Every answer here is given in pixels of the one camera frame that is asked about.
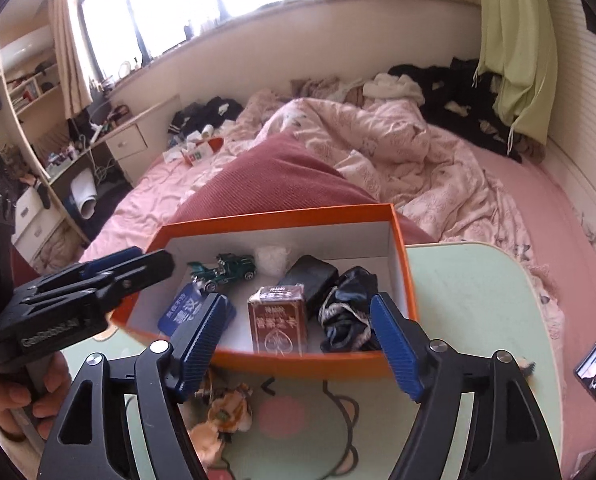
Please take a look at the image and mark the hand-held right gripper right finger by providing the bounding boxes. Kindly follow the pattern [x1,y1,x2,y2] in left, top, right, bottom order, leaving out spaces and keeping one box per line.
[369,294,563,480]

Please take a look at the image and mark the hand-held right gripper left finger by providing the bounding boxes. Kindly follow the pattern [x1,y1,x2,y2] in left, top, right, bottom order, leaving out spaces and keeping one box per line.
[38,294,229,480]

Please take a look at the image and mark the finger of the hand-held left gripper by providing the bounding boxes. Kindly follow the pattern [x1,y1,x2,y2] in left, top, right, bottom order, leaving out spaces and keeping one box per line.
[20,249,175,318]
[13,246,146,301]

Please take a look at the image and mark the blue tin box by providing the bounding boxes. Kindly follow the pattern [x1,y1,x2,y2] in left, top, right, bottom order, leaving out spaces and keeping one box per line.
[157,282,238,341]

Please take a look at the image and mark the teal toy car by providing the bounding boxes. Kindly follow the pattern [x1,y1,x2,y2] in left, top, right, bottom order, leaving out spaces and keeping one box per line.
[186,260,229,292]

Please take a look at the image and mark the black lace-trimmed cloth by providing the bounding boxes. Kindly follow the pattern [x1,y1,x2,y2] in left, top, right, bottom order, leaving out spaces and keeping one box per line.
[318,267,381,353]

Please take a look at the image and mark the orange toy figurine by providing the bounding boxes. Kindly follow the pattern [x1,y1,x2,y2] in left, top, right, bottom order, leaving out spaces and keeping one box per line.
[187,367,255,466]

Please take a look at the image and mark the brown card box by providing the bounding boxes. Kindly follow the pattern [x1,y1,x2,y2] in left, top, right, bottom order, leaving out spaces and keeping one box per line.
[247,284,310,358]

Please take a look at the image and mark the dark green toy car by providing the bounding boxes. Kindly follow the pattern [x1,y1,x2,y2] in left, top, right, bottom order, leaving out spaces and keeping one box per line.
[215,253,257,283]

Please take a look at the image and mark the orange cardboard box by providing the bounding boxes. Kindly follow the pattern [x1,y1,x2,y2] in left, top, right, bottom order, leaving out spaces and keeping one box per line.
[110,203,421,380]

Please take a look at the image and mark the clear plastic wrap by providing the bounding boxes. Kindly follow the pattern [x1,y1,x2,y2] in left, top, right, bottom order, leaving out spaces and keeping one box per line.
[255,245,294,273]

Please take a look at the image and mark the black shiny pouch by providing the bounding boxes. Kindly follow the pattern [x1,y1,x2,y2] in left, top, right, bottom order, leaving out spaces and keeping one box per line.
[277,255,340,306]

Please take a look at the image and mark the person's left hand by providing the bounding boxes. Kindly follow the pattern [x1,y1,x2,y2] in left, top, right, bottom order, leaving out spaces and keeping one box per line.
[0,352,74,443]

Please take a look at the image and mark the white rolled sheet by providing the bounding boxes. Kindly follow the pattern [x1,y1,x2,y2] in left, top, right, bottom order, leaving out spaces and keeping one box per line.
[70,170,99,218]

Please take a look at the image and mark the white drawer unit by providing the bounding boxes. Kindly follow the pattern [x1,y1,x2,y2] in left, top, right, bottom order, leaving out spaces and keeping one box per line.
[13,185,74,261]

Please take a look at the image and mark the green cartoon lap desk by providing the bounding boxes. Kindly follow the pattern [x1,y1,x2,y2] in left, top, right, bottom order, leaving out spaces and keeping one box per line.
[60,240,589,480]

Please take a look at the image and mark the white bedside desk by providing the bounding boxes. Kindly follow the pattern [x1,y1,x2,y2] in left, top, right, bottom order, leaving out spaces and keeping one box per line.
[48,92,184,181]

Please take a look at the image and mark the red and white carton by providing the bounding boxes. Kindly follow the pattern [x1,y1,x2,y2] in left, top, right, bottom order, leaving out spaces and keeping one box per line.
[182,137,225,167]

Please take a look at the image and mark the red ribbed pillow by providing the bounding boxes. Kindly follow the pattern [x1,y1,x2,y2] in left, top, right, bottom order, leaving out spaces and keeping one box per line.
[165,132,436,246]

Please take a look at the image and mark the small black clothes pile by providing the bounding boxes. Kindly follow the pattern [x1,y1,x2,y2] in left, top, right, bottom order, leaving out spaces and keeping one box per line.
[168,96,244,136]

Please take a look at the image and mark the pink floral duvet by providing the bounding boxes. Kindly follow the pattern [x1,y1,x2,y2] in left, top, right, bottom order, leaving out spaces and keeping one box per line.
[188,77,564,321]

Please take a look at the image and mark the white bookshelf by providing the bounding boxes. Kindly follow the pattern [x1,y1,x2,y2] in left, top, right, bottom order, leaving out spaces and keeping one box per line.
[0,25,64,161]

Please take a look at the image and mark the black smartphone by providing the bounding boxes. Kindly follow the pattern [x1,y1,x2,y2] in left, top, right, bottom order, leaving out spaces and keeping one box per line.
[574,342,596,406]

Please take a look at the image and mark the beige curtain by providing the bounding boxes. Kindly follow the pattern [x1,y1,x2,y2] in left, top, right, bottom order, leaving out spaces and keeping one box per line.
[48,0,94,111]

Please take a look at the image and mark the large black clothes pile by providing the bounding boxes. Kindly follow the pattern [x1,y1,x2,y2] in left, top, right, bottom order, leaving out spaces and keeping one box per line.
[388,57,524,163]

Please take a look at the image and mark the beige crumpled clothes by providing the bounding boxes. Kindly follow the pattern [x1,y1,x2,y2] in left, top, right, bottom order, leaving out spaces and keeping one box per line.
[290,76,364,106]

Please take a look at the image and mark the white garment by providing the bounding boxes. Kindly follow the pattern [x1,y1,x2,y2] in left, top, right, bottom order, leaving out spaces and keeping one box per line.
[363,72,425,103]

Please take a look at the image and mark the white slatted panel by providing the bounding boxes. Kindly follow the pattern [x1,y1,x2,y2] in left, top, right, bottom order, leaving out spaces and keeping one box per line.
[543,10,596,241]

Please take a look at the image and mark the window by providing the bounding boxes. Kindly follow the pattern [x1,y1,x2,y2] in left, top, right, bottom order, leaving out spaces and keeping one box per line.
[78,0,479,76]

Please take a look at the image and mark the light green hanging garment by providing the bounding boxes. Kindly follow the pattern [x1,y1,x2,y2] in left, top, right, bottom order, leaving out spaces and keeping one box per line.
[478,0,554,146]

